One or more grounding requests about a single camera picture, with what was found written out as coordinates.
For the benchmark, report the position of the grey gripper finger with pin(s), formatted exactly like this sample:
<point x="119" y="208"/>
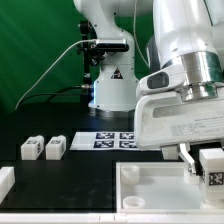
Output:
<point x="184" y="153"/>

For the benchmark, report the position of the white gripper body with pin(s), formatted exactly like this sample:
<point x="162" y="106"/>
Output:
<point x="163" y="119"/>

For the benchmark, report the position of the white square tabletop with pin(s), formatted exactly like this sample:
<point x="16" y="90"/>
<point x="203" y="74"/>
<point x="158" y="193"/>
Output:
<point x="145" y="187"/>

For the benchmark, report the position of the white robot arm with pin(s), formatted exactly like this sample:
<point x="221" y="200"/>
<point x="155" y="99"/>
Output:
<point x="183" y="35"/>

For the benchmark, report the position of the white sheet with AprilTags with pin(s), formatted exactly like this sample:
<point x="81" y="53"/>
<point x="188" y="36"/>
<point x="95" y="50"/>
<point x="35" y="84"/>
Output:
<point x="103" y="141"/>

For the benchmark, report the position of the white L-shaped obstacle fence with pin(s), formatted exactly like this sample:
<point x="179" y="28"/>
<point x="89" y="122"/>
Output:
<point x="112" y="218"/>

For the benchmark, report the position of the black camera stand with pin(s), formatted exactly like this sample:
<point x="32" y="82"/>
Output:
<point x="91" y="54"/>

